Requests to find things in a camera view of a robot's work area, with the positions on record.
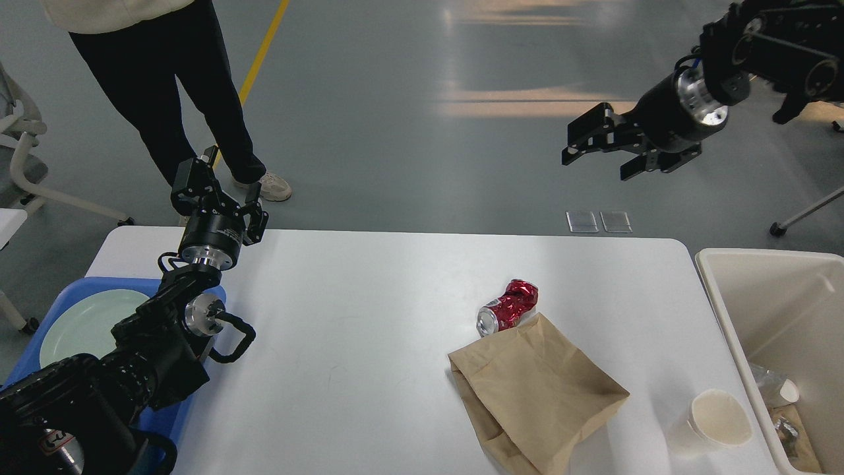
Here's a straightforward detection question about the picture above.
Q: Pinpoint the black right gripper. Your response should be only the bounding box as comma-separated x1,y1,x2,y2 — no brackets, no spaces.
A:
561,66,729,181

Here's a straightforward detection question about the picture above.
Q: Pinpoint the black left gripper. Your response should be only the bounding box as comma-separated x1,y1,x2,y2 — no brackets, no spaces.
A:
171,146,269,271

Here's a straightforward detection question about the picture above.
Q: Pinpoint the light green plate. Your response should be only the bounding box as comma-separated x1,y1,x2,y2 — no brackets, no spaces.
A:
39,289,148,369

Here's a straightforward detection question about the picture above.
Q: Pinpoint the aluminium foil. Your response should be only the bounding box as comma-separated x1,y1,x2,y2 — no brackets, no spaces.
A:
748,363,789,408

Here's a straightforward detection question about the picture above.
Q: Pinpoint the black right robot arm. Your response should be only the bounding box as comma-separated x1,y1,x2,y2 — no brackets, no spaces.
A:
561,1,842,181

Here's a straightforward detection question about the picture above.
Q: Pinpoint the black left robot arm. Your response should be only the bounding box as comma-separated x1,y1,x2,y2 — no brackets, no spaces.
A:
2,146,269,474

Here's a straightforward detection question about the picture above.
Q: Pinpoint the clear floor plate right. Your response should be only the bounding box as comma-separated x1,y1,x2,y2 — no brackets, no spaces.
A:
600,211,633,234

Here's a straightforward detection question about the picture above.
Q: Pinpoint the clear floor plate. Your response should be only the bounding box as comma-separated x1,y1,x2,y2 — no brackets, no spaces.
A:
566,210,599,234
600,211,633,234

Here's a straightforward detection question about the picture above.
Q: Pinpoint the clear floor plate left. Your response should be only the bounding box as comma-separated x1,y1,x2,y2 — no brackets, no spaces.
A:
566,210,599,234

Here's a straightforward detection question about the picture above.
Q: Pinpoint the chair leg with caster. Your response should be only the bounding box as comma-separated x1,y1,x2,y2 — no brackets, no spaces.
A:
768,186,843,238

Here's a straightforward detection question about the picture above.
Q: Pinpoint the person in cream sweater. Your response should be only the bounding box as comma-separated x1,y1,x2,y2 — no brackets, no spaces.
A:
40,1,292,202

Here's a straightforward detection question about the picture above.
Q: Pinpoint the crushed red soda can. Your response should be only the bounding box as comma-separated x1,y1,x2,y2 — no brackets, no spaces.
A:
476,279,539,338

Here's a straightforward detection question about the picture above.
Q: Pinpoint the white office chair left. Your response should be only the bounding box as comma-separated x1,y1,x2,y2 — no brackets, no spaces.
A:
0,66,135,336

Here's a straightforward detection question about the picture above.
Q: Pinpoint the white plastic bin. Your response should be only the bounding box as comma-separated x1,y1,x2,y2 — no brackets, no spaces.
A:
694,247,843,474

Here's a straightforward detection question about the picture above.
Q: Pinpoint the brown paper bag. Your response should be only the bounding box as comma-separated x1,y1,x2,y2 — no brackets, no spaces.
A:
447,313,630,474

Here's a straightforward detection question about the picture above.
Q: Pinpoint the white paper cup on table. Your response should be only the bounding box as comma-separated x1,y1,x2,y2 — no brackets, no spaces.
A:
665,389,753,458

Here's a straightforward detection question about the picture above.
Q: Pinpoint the white paper cup in bin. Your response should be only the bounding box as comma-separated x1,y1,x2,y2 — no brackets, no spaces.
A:
769,379,800,408

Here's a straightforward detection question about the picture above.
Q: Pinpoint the clear plastic wrapper in bin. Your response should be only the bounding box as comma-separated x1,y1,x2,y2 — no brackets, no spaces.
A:
773,417,800,458

